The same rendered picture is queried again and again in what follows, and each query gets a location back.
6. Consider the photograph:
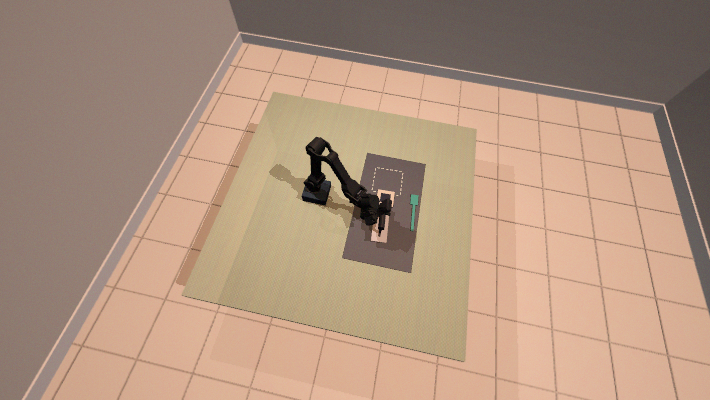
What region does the green small trowel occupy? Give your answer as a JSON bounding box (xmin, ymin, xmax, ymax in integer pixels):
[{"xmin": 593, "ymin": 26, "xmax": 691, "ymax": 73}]
[{"xmin": 410, "ymin": 194, "xmax": 419, "ymax": 231}]

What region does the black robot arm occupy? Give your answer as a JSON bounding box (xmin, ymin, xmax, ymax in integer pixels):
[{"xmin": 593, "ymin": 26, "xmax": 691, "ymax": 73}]
[{"xmin": 303, "ymin": 137, "xmax": 380, "ymax": 226}]

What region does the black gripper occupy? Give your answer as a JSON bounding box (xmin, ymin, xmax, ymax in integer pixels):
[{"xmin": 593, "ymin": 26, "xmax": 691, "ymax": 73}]
[{"xmin": 360, "ymin": 198, "xmax": 392, "ymax": 220}]

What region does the peach tile with dark square mark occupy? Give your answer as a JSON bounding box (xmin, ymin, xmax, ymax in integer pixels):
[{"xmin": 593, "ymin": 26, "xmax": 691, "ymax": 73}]
[{"xmin": 377, "ymin": 189, "xmax": 395, "ymax": 207}]

